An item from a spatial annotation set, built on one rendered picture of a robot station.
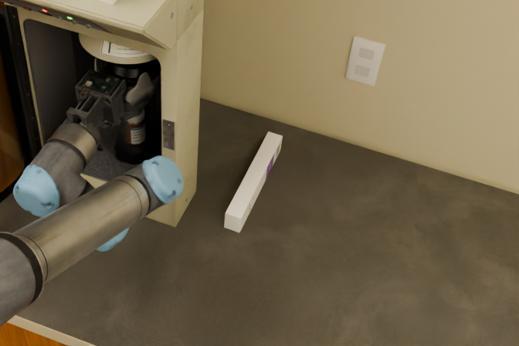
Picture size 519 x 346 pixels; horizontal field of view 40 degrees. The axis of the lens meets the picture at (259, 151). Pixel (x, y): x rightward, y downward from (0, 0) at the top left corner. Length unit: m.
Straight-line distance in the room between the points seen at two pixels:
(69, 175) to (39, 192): 0.06
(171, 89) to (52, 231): 0.39
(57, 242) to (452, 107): 0.98
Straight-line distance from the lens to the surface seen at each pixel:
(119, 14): 1.03
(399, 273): 1.47
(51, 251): 0.91
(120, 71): 1.34
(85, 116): 1.21
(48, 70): 1.40
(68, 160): 1.18
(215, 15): 1.64
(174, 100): 1.22
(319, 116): 1.71
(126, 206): 1.04
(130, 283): 1.40
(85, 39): 1.29
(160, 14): 1.05
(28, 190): 1.15
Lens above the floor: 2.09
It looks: 45 degrees down
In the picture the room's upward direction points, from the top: 7 degrees clockwise
